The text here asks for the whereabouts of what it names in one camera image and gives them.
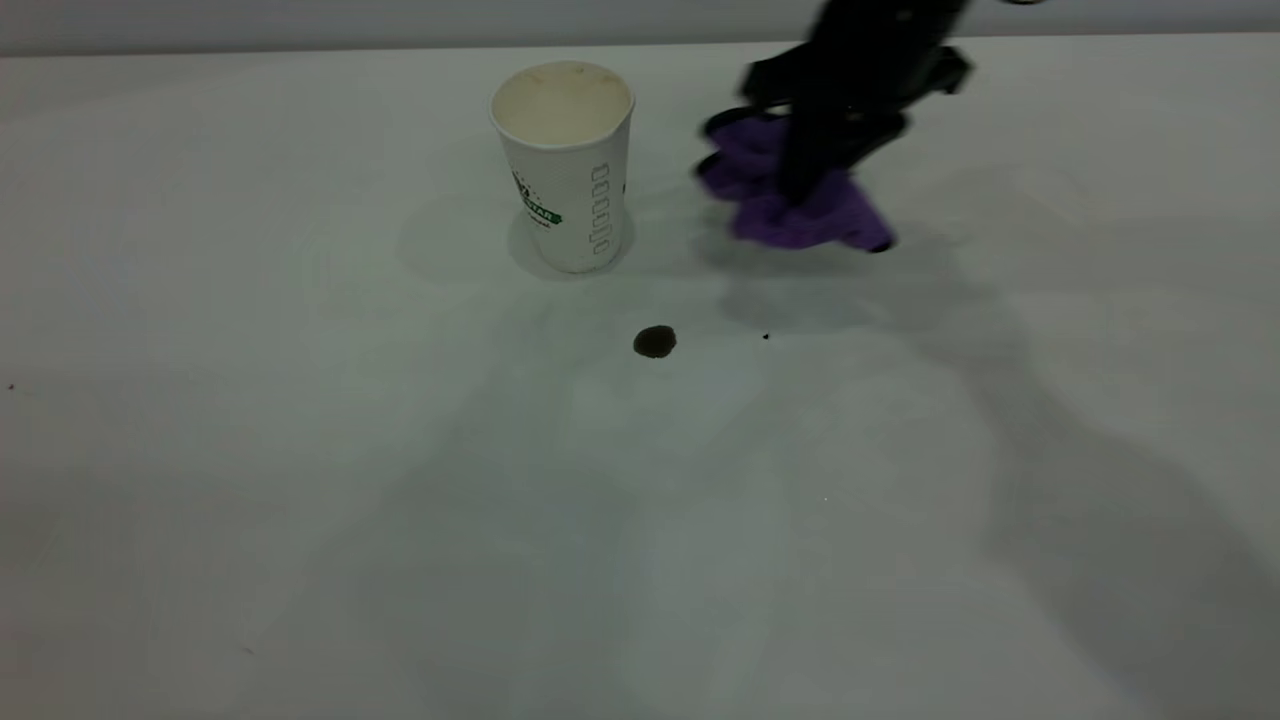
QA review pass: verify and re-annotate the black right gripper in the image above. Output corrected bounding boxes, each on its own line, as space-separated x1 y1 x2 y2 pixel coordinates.
740 0 977 208

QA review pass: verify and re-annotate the purple cloth with black trim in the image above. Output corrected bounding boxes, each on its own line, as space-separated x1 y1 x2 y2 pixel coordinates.
694 110 897 254

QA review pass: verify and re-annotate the white paper coffee cup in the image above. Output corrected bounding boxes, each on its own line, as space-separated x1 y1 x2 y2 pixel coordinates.
488 60 637 275

